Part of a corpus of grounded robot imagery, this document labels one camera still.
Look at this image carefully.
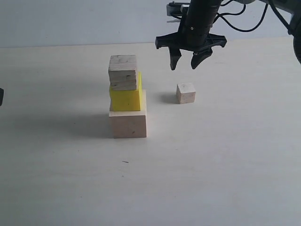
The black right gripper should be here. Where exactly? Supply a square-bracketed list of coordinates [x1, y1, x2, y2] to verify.
[155, 23, 227, 71]

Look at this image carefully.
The large light wooden cube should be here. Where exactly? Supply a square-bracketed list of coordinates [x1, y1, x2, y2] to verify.
[109, 89, 147, 138]

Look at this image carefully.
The medium layered wooden cube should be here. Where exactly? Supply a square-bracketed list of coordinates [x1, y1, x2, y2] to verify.
[108, 55, 138, 91]

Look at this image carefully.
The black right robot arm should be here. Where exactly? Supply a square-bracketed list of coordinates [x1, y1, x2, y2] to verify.
[155, 0, 301, 70]

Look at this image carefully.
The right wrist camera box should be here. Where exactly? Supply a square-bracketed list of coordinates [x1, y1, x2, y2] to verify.
[166, 1, 190, 19]

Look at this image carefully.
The small wooden cube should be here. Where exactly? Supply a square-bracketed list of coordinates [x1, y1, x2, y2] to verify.
[176, 82, 196, 104]

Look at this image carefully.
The yellow cube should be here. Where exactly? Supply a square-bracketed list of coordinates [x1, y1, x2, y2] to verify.
[109, 72, 142, 112]

